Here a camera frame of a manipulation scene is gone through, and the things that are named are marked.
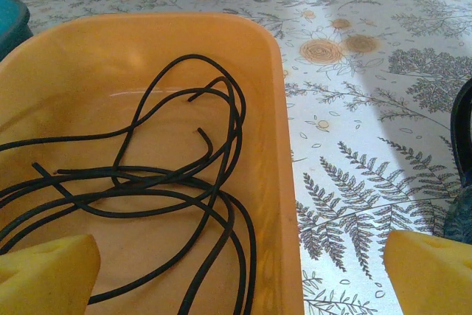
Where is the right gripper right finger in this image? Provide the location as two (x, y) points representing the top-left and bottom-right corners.
(383, 229), (472, 315)

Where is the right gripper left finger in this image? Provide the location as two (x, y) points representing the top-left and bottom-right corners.
(0, 232), (102, 315)

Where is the orange plastic bin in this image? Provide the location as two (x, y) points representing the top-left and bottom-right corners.
(0, 12), (305, 315)

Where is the teal plastic bin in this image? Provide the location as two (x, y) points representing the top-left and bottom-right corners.
(0, 0), (31, 62)

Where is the blue mug black handle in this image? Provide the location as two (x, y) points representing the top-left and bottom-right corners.
(442, 77), (472, 246)

